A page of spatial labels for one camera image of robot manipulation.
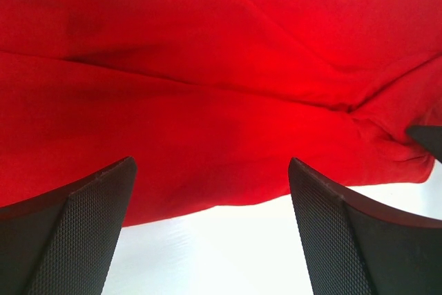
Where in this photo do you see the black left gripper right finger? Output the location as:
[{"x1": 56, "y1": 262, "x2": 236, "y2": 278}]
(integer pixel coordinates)
[{"x1": 288, "y1": 158, "x2": 441, "y2": 295}]

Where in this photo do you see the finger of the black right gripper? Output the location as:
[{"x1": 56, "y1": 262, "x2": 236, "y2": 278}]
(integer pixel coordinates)
[{"x1": 406, "y1": 125, "x2": 442, "y2": 162}]

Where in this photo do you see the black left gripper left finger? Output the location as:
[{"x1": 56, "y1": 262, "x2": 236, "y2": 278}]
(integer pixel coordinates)
[{"x1": 1, "y1": 157, "x2": 137, "y2": 294}]

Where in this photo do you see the red t shirt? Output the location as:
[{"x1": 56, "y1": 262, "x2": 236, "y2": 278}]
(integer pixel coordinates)
[{"x1": 1, "y1": 0, "x2": 441, "y2": 225}]

